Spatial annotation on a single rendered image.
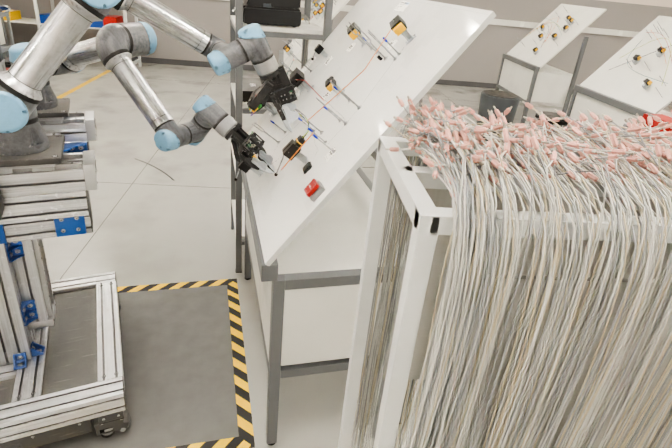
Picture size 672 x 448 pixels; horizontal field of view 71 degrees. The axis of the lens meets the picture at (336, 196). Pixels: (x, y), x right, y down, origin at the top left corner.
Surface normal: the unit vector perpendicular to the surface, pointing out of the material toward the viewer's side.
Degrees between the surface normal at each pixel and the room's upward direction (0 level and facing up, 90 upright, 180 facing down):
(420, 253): 90
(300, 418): 0
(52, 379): 0
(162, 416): 0
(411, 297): 90
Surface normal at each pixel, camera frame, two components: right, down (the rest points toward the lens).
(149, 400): 0.09, -0.90
